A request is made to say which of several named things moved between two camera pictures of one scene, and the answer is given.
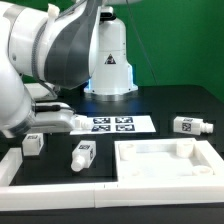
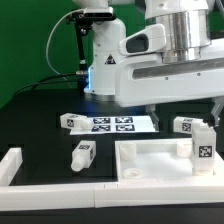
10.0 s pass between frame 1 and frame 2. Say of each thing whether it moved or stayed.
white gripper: moved
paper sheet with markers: stayed
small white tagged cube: stayed
